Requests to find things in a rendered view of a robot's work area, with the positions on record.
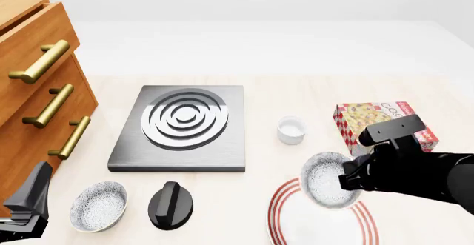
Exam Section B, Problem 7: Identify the wooden lowest drawer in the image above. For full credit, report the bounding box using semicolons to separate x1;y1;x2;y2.
0;87;99;218

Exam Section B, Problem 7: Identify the patterned black and white bowl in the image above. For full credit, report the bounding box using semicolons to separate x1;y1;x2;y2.
299;151;363;209
69;181;129;234

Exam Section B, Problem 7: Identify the white plate with red rings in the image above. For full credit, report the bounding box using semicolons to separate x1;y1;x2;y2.
267;176;381;245

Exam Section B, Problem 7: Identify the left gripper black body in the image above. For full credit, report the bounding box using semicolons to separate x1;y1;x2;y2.
0;209;50;242

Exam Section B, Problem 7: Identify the printed food box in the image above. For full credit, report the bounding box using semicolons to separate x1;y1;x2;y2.
333;101;441;158

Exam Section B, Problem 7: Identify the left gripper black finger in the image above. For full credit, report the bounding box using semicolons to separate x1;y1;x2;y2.
2;161;54;221

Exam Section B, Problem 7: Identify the brass drawer handle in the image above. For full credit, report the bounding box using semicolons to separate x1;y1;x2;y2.
21;83;75;130
47;115;92;161
7;38;71;85

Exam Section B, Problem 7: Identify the wooden cabinet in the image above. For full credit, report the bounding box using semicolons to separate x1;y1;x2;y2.
0;0;99;218

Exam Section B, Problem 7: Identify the small white ramekin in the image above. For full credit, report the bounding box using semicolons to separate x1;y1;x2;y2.
276;115;307;146

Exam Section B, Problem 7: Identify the flat stove plate with rings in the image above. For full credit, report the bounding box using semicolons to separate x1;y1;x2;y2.
107;84;247;173

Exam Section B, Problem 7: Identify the wooden drawer standing open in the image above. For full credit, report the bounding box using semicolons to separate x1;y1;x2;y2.
0;1;81;127

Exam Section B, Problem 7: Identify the wooden middle drawer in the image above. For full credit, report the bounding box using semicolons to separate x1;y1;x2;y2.
0;52;90;174

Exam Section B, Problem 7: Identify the round black stove knob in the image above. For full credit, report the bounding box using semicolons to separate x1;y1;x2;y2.
147;181;195;232

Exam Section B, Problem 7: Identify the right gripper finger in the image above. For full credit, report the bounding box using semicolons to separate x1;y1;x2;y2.
338;172;367;194
341;155;373;175

